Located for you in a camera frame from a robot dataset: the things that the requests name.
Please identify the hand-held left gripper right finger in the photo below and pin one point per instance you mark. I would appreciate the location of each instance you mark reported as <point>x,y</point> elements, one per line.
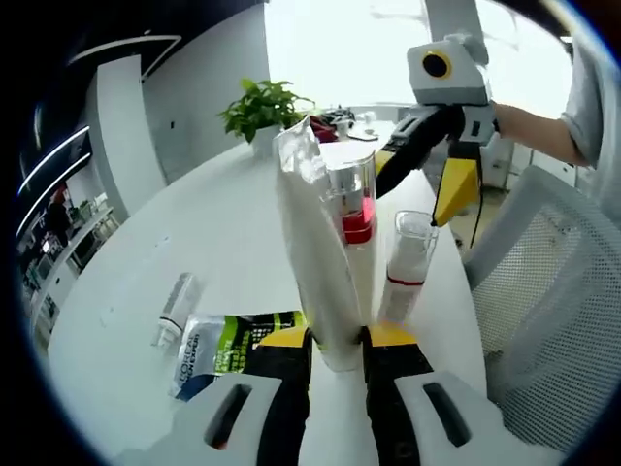
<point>393,398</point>

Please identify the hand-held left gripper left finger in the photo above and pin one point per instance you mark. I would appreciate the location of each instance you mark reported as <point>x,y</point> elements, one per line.
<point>281,398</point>

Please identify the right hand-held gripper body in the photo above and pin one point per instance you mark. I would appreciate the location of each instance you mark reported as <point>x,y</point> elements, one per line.
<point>466,82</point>

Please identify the black green skincare sachet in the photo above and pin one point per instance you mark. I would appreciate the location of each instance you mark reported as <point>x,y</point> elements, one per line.
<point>213,349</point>

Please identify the red-collared skincare pump bottle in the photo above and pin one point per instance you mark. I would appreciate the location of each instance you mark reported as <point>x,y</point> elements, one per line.
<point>358,228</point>

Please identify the small clear-capped skincare bottle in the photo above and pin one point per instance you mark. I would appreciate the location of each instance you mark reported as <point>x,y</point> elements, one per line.
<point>402,296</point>
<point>182,296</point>

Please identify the white skincare tube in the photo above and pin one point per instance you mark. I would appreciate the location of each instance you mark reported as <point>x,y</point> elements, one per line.
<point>315,272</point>

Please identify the white flat tray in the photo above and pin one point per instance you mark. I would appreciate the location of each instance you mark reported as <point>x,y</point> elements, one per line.
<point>364,134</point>

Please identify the black white bag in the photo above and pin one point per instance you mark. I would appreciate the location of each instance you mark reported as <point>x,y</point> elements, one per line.
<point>337,115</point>

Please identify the dark red cloth bag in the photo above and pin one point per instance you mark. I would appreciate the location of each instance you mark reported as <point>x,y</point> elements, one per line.
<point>322,128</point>

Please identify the white mesh office chair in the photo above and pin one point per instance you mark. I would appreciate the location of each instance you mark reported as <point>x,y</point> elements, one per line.
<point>543,272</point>

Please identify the person's grey shirt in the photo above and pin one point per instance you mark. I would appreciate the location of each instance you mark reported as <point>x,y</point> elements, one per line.
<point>589,97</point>

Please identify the green potted plant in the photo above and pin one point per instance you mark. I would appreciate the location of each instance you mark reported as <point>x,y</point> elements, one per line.
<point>262,109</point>

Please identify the white cabinet counter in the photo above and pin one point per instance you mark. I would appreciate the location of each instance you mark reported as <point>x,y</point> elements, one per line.
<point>73,262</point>

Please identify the ceiling light strip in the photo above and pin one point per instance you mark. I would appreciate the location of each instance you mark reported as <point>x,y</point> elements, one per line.
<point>53,155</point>
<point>53,187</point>

